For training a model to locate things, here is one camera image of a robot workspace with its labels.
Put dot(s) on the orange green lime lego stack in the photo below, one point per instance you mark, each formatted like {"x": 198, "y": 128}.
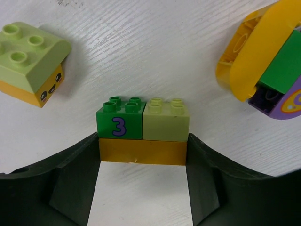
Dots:
{"x": 135, "y": 131}

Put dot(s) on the lime and orange lego stack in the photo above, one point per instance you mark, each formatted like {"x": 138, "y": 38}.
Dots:
{"x": 31, "y": 62}

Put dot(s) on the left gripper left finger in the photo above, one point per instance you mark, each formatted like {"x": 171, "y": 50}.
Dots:
{"x": 56, "y": 191}

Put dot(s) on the yellow green purple lego stack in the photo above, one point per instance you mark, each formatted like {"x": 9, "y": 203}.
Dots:
{"x": 262, "y": 62}

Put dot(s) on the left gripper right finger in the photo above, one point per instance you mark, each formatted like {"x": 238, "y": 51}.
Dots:
{"x": 225, "y": 193}

